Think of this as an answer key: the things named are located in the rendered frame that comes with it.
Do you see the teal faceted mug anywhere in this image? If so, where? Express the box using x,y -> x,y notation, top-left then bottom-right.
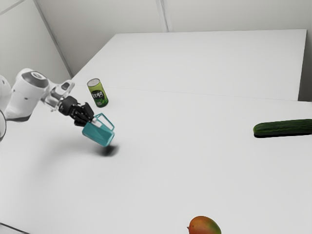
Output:
81,113 -> 116,148

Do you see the dark green cucumber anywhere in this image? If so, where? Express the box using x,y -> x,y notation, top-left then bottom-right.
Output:
253,118 -> 312,136

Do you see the green drink can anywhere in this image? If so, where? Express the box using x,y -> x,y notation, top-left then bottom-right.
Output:
86,78 -> 109,108

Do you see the red green mango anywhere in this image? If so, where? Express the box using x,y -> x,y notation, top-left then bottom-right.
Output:
187,215 -> 222,234

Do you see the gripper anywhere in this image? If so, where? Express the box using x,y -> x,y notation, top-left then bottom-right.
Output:
58,96 -> 98,127

